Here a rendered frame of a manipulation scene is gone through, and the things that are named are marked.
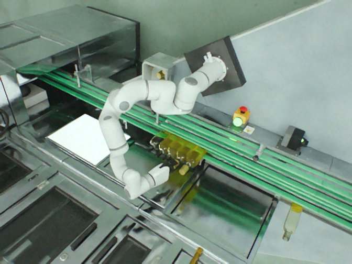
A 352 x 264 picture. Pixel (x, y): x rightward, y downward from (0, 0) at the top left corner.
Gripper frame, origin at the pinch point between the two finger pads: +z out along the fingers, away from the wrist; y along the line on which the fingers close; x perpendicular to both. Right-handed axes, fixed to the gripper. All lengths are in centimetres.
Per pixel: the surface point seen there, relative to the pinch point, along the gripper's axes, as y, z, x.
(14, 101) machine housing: 0, -42, 101
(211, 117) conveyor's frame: 15.5, 30.9, 4.2
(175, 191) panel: -12.0, -2.8, -6.7
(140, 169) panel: -13.2, -7.3, 17.9
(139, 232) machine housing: -16.8, -30.4, -11.5
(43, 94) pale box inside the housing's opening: -12, -19, 119
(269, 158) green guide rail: 14.4, 30.8, -34.0
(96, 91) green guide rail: 2, 3, 80
